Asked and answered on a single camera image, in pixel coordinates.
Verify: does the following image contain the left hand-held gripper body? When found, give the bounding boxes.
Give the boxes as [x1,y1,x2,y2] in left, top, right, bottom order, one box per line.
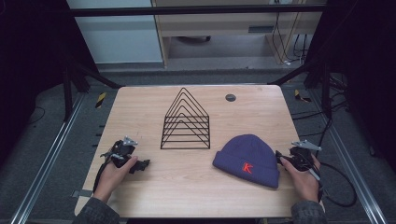
[100,135,139,169]

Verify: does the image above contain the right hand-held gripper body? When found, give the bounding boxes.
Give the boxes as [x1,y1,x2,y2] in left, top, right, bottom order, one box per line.
[289,139,322,173]

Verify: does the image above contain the purple knit beanie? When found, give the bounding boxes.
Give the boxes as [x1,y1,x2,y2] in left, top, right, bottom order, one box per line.
[212,133,281,189]

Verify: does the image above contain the person's left hand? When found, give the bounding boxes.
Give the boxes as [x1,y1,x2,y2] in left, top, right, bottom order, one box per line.
[92,155,139,204]

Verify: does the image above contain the person's right hand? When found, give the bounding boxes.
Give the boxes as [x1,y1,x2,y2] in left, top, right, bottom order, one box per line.
[279,153,322,203]

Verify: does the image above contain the yellow black striped tape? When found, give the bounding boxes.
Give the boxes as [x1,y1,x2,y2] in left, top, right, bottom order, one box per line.
[293,89,313,104]
[94,91,107,109]

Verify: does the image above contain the grey tape strip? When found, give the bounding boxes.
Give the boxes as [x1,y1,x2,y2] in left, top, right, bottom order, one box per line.
[71,189,94,199]

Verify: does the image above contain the black stand legs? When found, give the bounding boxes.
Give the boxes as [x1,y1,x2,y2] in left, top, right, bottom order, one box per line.
[266,57,333,119]
[61,57,124,123]

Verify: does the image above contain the white cabinet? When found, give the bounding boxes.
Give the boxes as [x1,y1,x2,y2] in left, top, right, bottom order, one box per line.
[65,0,164,65]

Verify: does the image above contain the light wooden desk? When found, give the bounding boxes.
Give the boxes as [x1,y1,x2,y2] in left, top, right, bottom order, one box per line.
[150,0,329,68]

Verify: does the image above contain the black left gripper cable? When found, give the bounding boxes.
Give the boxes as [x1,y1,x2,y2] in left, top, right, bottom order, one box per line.
[92,158,109,194]

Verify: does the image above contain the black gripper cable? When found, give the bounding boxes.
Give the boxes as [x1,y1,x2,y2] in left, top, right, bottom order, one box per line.
[317,161,359,209]
[92,158,109,194]

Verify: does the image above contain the black floor cables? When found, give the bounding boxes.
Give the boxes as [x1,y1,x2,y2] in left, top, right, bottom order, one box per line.
[290,76,351,157]

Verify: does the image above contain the black wire rack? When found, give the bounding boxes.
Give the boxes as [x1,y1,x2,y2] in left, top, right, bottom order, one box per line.
[160,87,212,150]

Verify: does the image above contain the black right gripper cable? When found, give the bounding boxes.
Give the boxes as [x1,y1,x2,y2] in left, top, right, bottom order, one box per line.
[317,161,359,209]

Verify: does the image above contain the metal floor rail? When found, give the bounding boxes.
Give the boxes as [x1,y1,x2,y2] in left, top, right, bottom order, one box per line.
[310,89,389,224]
[9,92,86,224]

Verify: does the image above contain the thin black floor cable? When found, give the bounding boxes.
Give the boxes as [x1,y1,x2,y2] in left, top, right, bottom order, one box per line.
[28,105,47,126]

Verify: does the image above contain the hanging black desk cables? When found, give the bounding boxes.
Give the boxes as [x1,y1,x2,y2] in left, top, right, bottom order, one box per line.
[271,11,310,67]

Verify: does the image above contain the black horizontal frame bar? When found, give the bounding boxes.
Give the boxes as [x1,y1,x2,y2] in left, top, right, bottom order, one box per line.
[66,4,327,18]

